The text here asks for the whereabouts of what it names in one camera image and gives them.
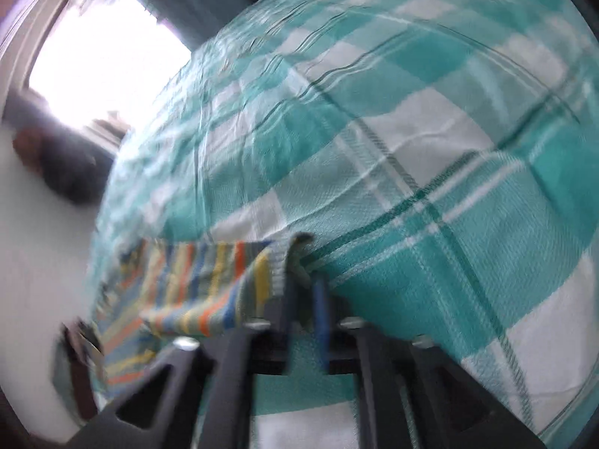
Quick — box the striped knit sweater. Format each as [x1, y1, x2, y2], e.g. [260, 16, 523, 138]
[96, 233, 314, 389]

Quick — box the dark brown wooden post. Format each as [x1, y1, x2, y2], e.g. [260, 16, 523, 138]
[58, 320, 101, 424]

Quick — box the bright window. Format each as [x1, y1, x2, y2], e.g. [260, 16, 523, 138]
[28, 0, 192, 136]

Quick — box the dark cloth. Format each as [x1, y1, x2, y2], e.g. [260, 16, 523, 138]
[12, 98, 118, 207]

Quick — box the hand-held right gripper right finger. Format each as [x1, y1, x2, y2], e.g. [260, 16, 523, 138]
[311, 275, 548, 449]

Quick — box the teal plaid bed blanket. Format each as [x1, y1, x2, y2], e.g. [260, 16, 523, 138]
[51, 0, 599, 449]

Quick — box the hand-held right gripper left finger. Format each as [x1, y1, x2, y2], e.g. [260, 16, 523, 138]
[70, 284, 299, 449]

